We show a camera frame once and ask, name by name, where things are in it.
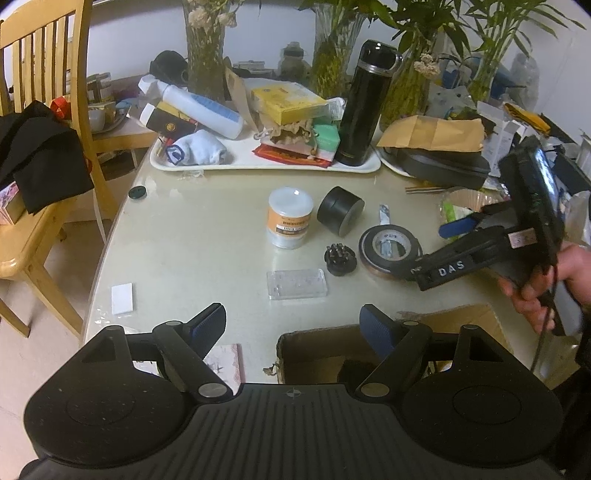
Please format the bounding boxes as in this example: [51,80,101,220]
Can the marbled grey stick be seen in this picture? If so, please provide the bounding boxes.
[379,204,393,259]

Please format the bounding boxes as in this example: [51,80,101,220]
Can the white plate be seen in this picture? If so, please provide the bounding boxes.
[374,145,416,178]

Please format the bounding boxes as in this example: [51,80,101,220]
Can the yellow packet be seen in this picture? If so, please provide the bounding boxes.
[503,102,550,134]

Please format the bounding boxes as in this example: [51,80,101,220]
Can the rolled white sock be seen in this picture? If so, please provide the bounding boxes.
[165,130,228,166]

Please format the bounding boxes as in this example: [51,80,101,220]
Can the metal tray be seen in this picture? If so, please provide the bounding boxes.
[88,99,130,134]

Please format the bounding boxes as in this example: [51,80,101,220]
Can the red packet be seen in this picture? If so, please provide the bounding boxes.
[252,143,334,168]

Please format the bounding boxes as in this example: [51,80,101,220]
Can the person's right hand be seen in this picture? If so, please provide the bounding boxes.
[499,244,591,334]

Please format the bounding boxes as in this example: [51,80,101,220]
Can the cardboard box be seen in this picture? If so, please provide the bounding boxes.
[263,302,583,388]

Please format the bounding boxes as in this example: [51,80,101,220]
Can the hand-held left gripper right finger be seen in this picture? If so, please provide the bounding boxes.
[355,304,509,400]

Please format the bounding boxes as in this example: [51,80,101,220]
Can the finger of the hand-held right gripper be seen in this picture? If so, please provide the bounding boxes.
[438,202,514,241]

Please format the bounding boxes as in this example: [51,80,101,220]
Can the brown paper bag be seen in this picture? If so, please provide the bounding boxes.
[224,58,259,130]

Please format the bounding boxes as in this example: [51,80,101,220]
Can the glass vase white flowers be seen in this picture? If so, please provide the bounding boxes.
[182,0,236,100]

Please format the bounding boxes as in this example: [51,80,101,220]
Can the white card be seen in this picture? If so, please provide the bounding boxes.
[111,283,136,315]

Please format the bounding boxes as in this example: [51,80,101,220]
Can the plastic wrapped basket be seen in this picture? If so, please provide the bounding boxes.
[438,187,513,232]

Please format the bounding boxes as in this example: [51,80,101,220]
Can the wooden chair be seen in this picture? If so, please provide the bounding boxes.
[0,0,118,342]

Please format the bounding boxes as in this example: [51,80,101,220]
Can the pink patterned card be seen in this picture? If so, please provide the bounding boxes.
[203,344,243,398]

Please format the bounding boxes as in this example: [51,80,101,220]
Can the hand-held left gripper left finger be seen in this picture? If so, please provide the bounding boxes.
[81,302,236,402]

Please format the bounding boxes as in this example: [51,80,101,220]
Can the black and yellow box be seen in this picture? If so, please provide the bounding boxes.
[140,102,204,139]

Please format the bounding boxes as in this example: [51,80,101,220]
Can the glass vase green stems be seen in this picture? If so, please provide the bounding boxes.
[311,4,370,100]

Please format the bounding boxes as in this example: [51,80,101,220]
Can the black thermos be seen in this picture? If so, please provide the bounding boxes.
[333,40,403,167]

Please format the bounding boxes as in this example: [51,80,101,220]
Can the black round object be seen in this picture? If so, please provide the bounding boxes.
[150,51,190,86]

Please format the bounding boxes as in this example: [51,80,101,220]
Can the green bamboo plants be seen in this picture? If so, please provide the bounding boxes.
[300,0,587,102]

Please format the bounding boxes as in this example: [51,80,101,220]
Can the black round switch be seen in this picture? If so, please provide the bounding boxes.
[323,244,357,277]

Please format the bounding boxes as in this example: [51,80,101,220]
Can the black cylindrical container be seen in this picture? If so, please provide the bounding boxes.
[317,186,365,237]

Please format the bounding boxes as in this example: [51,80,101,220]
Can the black flat case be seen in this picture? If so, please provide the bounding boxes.
[397,148,491,190]

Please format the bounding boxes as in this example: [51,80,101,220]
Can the white bottle blue label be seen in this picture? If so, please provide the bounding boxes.
[139,76,245,139]

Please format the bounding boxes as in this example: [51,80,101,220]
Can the black cloth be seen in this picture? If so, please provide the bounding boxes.
[0,100,95,215]

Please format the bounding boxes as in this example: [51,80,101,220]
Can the pink patterned box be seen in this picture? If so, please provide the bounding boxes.
[0,182,26,227]

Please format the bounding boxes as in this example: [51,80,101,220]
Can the white tray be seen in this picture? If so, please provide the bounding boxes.
[150,76,382,175]

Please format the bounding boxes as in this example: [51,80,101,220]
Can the green box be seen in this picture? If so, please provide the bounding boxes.
[313,122,341,160]

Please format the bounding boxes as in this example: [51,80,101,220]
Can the glass vase dried flowers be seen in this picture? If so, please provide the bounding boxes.
[379,28,444,132]

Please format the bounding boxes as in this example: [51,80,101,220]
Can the black cable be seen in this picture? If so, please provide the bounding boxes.
[529,265,561,372]

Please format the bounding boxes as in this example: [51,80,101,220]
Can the brown crinkled paper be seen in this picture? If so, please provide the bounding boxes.
[254,117,319,148]

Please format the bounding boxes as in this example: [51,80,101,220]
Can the clear plastic box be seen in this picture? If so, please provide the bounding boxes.
[266,268,329,302]

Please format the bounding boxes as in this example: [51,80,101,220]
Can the green wet wipes pack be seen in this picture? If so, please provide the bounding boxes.
[442,198,468,220]

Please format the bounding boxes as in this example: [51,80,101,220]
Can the brown envelope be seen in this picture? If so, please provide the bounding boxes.
[376,115,486,153]

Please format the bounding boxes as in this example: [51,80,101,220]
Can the white jar orange label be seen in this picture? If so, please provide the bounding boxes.
[267,187,314,251]

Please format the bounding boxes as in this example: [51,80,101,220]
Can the black tape roll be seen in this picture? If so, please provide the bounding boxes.
[359,224,423,280]

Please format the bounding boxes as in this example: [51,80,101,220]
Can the white cartons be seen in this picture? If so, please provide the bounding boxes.
[475,102,527,176]

